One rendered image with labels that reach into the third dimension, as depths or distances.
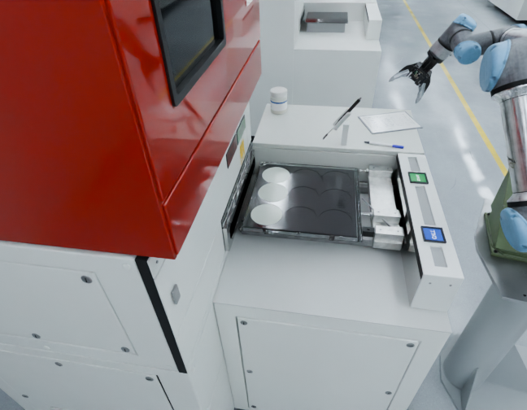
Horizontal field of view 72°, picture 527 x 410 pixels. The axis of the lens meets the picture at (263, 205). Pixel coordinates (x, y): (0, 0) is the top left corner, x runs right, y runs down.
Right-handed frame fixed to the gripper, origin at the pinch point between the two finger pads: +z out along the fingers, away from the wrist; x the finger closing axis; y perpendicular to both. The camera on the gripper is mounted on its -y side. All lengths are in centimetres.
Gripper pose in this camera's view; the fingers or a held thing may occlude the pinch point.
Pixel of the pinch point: (402, 92)
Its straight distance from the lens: 173.7
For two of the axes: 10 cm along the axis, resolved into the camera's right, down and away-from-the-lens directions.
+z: -4.0, 5.3, 7.5
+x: 7.6, 6.5, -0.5
